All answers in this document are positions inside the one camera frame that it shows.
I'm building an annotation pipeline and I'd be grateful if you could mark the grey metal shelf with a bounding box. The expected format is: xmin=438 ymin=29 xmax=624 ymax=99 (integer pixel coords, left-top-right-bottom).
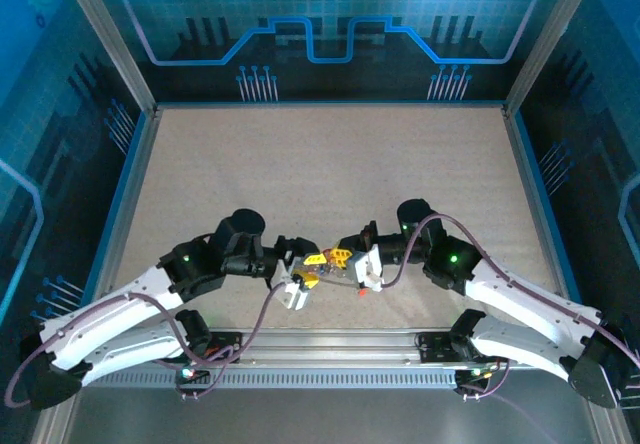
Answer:
xmin=44 ymin=388 xmax=616 ymax=444

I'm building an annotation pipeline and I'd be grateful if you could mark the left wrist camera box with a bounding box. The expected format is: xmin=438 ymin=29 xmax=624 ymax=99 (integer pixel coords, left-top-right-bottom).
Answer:
xmin=278 ymin=273 xmax=312 ymax=312

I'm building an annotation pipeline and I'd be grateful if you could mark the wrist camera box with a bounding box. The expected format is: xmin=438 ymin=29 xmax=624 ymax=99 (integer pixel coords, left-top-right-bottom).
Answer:
xmin=348 ymin=243 xmax=385 ymax=295
xmin=278 ymin=273 xmax=312 ymax=312

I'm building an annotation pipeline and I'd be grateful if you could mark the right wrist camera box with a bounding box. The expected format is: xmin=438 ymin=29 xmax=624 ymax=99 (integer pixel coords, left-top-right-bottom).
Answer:
xmin=348 ymin=243 xmax=385 ymax=295

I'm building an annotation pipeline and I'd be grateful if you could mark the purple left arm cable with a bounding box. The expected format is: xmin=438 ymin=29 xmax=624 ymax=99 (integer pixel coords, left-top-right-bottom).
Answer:
xmin=3 ymin=283 xmax=291 ymax=410

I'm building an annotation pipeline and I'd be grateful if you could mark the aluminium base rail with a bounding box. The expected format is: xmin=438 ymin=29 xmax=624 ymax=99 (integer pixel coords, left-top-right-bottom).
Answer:
xmin=64 ymin=327 xmax=599 ymax=368

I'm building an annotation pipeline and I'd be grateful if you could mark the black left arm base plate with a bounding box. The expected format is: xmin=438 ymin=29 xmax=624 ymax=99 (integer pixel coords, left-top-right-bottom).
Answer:
xmin=151 ymin=330 xmax=245 ymax=365

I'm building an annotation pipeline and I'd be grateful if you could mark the slotted grey cable duct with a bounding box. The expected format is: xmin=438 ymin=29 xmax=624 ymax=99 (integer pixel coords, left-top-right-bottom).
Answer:
xmin=79 ymin=367 xmax=584 ymax=391

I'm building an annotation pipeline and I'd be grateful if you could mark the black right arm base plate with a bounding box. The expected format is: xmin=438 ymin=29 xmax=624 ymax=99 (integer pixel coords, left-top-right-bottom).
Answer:
xmin=416 ymin=329 xmax=512 ymax=365

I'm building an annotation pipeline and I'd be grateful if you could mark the aluminium table side rail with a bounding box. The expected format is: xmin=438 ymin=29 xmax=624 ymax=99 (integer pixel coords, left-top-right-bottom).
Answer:
xmin=501 ymin=105 xmax=584 ymax=329
xmin=84 ymin=106 xmax=162 ymax=329

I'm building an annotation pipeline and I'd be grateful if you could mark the black controller bracket with light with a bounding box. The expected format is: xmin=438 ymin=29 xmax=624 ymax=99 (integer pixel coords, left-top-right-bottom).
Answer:
xmin=174 ymin=363 xmax=212 ymax=386
xmin=453 ymin=365 xmax=495 ymax=388

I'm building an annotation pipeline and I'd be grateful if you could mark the aluminium frame post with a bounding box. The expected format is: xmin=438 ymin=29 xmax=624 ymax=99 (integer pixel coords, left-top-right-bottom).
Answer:
xmin=53 ymin=0 xmax=160 ymax=115
xmin=503 ymin=0 xmax=605 ymax=115

